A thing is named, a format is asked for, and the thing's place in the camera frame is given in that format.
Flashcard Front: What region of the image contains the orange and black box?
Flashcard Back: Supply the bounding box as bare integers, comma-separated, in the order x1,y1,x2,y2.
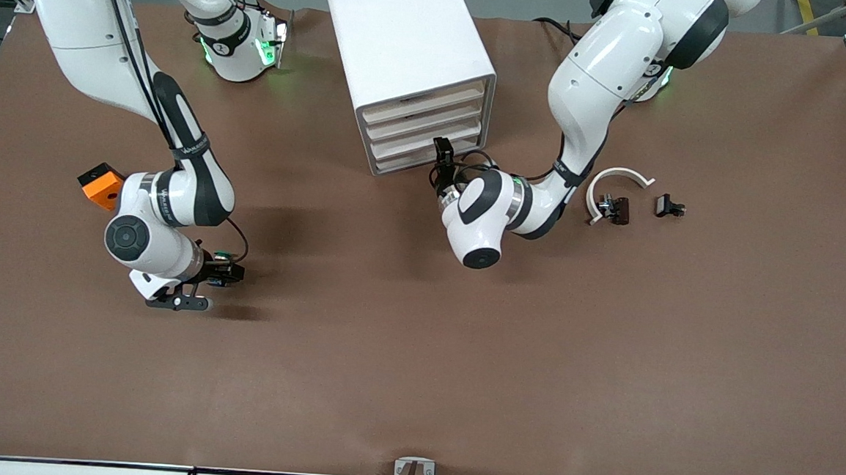
75,161,128,213

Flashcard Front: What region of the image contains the white curved plastic piece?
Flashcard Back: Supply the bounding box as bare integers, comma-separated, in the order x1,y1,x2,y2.
584,166,657,230

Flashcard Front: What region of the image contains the brown table cover mat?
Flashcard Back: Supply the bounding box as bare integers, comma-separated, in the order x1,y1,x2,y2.
0,0,846,475

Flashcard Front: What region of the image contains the brown and black clip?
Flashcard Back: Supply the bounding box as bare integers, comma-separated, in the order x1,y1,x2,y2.
597,194,632,227

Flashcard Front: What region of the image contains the small black plastic part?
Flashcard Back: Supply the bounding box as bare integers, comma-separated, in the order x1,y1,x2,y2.
654,194,688,220

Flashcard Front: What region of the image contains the black base power cable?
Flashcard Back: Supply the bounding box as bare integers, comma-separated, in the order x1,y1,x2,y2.
531,15,586,44

